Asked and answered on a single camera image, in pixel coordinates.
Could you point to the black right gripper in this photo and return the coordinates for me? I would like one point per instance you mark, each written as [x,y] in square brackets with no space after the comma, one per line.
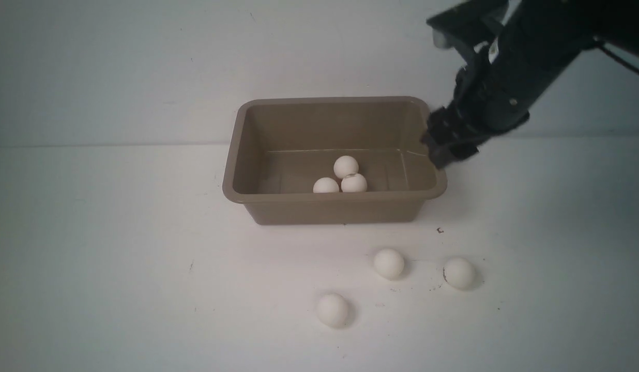
[502,79]

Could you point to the white ball with logo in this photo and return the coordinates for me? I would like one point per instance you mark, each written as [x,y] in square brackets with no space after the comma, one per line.
[354,183]

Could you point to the white ball logo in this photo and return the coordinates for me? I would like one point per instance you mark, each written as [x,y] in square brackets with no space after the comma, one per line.
[345,166]

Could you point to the white ball marked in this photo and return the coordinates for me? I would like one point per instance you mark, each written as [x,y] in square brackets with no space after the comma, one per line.
[459,273]

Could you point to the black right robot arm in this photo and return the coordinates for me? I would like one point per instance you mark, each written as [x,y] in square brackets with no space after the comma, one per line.
[580,26]

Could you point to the tan plastic bin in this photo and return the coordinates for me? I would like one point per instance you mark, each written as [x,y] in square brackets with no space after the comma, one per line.
[281,147]

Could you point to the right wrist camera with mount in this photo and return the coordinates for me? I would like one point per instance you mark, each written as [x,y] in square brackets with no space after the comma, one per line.
[467,25]

